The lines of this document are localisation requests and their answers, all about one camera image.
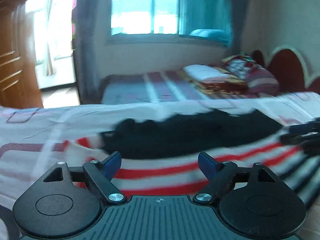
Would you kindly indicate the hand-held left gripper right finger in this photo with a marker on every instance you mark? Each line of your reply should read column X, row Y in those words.
column 206, row 166

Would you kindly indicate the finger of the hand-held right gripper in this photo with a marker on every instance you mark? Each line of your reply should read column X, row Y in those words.
column 303, row 128
column 300, row 139

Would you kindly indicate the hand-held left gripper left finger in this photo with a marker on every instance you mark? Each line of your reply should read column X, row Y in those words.
column 112, row 166

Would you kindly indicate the striped knit sweater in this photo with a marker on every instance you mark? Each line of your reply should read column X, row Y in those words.
column 180, row 135

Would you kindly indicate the striped pillow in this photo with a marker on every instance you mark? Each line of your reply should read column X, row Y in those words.
column 260, row 80

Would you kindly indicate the red and white headboard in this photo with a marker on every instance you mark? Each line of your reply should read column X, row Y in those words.
column 287, row 65

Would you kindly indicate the red patterned folded blanket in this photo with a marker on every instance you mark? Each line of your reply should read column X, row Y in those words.
column 220, row 86

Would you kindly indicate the bed with patterned sheet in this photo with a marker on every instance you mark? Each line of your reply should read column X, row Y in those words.
column 37, row 127

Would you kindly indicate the white folded blanket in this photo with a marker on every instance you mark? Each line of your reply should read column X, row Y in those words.
column 205, row 71

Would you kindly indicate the grey curtain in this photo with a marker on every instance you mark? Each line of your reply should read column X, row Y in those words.
column 237, row 17
column 87, row 42

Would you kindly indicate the blue bedding behind window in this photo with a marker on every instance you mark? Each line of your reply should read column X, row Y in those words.
column 210, row 35

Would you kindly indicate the brown wooden door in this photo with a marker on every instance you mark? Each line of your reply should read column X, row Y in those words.
column 15, row 62

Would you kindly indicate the white sheer curtain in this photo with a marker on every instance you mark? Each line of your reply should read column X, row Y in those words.
column 50, row 35

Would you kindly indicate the green framed window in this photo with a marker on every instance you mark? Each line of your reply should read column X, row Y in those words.
column 150, row 10

